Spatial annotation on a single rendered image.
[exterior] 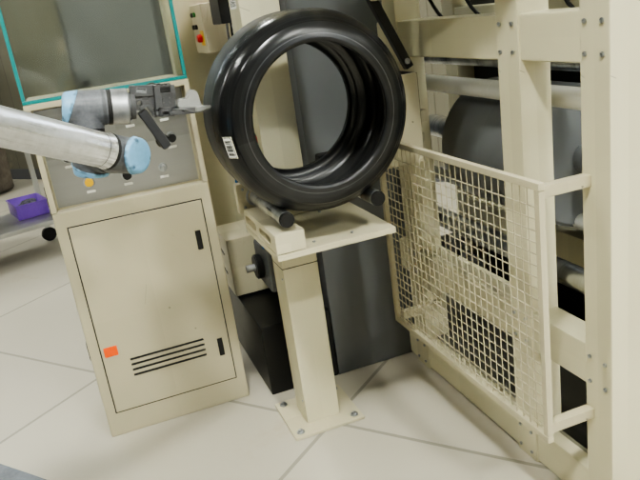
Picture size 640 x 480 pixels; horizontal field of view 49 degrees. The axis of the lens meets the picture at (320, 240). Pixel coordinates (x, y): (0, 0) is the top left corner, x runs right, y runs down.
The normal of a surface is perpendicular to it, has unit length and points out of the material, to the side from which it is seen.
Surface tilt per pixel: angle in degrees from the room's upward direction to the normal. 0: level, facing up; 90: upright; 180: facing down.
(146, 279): 90
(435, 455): 0
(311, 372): 90
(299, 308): 90
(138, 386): 90
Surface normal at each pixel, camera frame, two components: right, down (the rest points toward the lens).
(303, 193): 0.29, 0.43
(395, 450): -0.14, -0.94
